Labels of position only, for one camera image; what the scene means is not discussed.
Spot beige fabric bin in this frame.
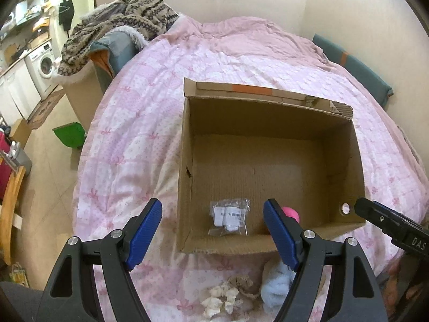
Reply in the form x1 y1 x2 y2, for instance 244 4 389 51
54 61 105 135

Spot light blue fluffy cloth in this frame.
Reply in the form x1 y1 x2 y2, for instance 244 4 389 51
261 261 296 315

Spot pink bow-print blanket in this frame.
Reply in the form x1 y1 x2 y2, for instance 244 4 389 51
72 17 429 322

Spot black hanging garment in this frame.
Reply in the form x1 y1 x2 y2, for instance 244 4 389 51
59 0 75 26

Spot pink heart toy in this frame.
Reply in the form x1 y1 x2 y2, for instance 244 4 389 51
282 207 301 224

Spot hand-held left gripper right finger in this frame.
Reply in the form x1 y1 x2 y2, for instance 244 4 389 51
263 199 389 322

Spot white washing machine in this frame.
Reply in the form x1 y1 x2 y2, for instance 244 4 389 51
25 42 58 100

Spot person's grey trouser leg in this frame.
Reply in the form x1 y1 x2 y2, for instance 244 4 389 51
0 280 44 322

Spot brown cardboard box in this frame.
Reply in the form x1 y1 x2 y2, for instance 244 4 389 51
176 77 366 255

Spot small cardboard floor box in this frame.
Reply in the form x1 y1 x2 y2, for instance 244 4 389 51
10 119 33 149

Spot teal cushion orange stripe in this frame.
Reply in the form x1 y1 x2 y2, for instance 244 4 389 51
312 34 394 108

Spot teal fur-trimmed jacket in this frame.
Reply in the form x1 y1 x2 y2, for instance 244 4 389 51
90 26 149 85

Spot patterned knit sweater pile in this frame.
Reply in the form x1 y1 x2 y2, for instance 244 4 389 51
58 0 182 77

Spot grey plastic bin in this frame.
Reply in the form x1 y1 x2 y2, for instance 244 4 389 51
8 141 33 175

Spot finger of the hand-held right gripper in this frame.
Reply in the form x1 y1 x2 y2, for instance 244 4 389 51
354 197 429 254

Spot white kitchen cabinets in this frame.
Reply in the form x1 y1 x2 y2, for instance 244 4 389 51
0 61 35 125

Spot green plastic dustpan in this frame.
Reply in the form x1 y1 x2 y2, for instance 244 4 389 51
53 123 85 149

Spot brown doormat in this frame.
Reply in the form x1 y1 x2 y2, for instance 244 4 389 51
27 89 66 130

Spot red bag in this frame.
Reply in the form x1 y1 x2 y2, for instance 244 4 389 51
0 130 14 202

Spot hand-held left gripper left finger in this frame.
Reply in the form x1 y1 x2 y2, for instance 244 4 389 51
34 198 164 322

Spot wooden chair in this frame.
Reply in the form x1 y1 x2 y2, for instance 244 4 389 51
0 150 27 266

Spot clear plastic bag white items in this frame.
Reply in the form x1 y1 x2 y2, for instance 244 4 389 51
208 199 251 237

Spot cluttered kitchen shelf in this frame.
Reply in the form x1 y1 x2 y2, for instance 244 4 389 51
0 0 51 42

